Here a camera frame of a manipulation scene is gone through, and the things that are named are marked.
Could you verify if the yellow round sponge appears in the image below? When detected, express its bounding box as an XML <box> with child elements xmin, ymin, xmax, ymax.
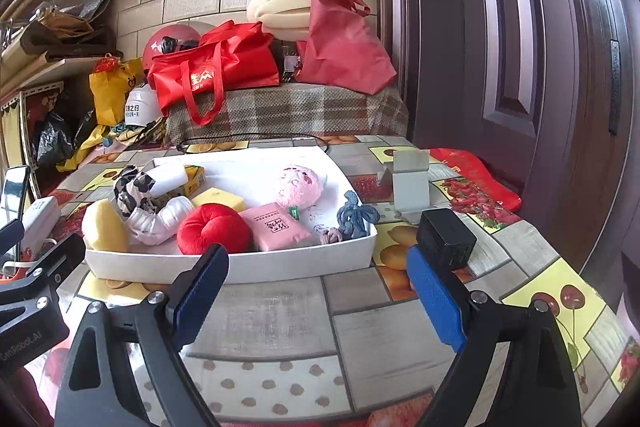
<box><xmin>81</xmin><ymin>199</ymin><xmax>129</xmax><ymax>253</ymax></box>

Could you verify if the white cloth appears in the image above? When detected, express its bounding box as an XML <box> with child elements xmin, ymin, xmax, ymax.
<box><xmin>125</xmin><ymin>196</ymin><xmax>194</xmax><ymax>246</ymax></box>

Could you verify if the red plush tomato toy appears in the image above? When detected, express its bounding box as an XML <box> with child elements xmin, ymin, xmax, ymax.
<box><xmin>177</xmin><ymin>204</ymin><xmax>252</xmax><ymax>255</ymax></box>

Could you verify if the leopard print scrunchie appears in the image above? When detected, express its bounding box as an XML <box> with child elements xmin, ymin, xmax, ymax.
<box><xmin>114</xmin><ymin>165</ymin><xmax>160</xmax><ymax>218</ymax></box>

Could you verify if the yellow green scrub sponge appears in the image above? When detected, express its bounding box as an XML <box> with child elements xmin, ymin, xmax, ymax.
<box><xmin>191</xmin><ymin>187</ymin><xmax>245</xmax><ymax>212</ymax></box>

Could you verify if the pink plush pig toy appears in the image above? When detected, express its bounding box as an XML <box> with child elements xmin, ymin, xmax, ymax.
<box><xmin>276</xmin><ymin>166</ymin><xmax>323</xmax><ymax>210</ymax></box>

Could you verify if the blue knotted hair tie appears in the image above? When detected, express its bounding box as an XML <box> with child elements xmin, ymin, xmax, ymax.
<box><xmin>335</xmin><ymin>189</ymin><xmax>381</xmax><ymax>241</ymax></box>

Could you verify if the white foam block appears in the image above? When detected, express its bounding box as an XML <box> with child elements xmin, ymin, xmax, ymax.
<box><xmin>145</xmin><ymin>166</ymin><xmax>189</xmax><ymax>198</ymax></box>

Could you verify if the white charger box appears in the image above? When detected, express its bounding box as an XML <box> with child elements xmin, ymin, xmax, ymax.
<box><xmin>21</xmin><ymin>196</ymin><xmax>61</xmax><ymax>255</ymax></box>

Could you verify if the black smartphone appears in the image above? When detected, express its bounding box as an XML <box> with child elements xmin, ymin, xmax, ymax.
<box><xmin>0</xmin><ymin>166</ymin><xmax>30</xmax><ymax>228</ymax></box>

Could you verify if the black rectangular box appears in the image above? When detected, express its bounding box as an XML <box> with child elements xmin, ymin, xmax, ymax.
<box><xmin>416</xmin><ymin>208</ymin><xmax>476</xmax><ymax>271</ymax></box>

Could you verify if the yellow small carton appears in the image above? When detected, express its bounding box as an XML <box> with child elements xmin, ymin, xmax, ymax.
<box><xmin>172</xmin><ymin>166</ymin><xmax>206</xmax><ymax>197</ymax></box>

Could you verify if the white shallow tray box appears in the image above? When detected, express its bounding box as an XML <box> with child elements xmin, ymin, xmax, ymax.
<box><xmin>81</xmin><ymin>146</ymin><xmax>376</xmax><ymax>284</ymax></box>

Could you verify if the grey metal stand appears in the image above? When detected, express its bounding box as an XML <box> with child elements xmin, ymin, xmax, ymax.
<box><xmin>378</xmin><ymin>148</ymin><xmax>431</xmax><ymax>213</ymax></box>

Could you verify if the white helmet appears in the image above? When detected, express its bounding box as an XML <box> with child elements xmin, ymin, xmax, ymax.
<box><xmin>125</xmin><ymin>83</ymin><xmax>162</xmax><ymax>127</ymax></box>

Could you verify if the wooden shelf unit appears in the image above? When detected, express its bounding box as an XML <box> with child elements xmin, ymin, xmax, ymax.
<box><xmin>1</xmin><ymin>0</ymin><xmax>122</xmax><ymax>171</ymax></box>

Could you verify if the yellow shopping bag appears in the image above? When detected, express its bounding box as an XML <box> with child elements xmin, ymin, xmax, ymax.
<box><xmin>89</xmin><ymin>54</ymin><xmax>144</xmax><ymax>127</ymax></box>

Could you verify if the plaid covered bench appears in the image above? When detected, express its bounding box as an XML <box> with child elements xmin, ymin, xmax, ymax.
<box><xmin>165</xmin><ymin>83</ymin><xmax>409</xmax><ymax>146</ymax></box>

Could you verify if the red helmet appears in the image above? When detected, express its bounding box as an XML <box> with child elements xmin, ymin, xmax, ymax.
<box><xmin>141</xmin><ymin>24</ymin><xmax>201</xmax><ymax>69</ymax></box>

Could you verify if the red tote bag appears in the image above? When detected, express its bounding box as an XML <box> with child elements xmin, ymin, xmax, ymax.
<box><xmin>148</xmin><ymin>20</ymin><xmax>280</xmax><ymax>126</ymax></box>

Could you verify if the cream foam roll stack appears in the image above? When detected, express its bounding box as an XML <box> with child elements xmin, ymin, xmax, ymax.
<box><xmin>246</xmin><ymin>0</ymin><xmax>311</xmax><ymax>41</ymax></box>

